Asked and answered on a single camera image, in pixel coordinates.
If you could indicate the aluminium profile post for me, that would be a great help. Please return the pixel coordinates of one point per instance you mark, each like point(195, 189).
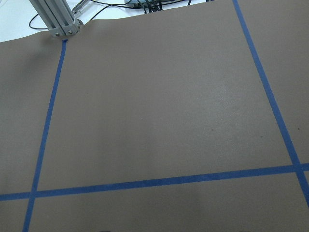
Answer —
point(57, 16)

